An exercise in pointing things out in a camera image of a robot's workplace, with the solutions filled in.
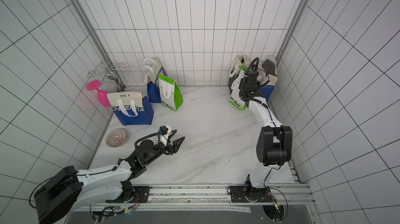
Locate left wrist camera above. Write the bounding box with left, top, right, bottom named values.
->
left=158, top=125, right=172, bottom=146

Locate glass dish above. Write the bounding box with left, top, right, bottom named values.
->
left=106, top=129, right=127, bottom=148

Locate green white bag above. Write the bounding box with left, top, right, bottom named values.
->
left=228, top=66, right=248, bottom=110
left=158, top=74, right=183, bottom=111

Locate pink plastic goblet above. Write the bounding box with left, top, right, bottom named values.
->
left=86, top=80, right=111, bottom=108

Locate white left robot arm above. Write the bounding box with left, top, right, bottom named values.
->
left=30, top=126, right=185, bottom=224

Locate large blue beige cheerful bag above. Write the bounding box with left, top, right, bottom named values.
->
left=107, top=92, right=154, bottom=126

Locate metal wire rack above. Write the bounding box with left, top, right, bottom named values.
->
left=86, top=61, right=132, bottom=88

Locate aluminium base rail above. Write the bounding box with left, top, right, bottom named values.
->
left=80, top=183, right=316, bottom=215

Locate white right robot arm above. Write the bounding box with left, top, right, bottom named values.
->
left=239, top=57, right=293, bottom=203

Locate blue beige bag at back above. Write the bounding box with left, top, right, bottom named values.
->
left=142, top=57, right=166, bottom=103

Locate blue beige takeout bag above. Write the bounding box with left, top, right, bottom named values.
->
left=257, top=55, right=278, bottom=101

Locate navy beige small bag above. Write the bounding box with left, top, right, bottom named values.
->
left=228, top=54, right=250, bottom=93

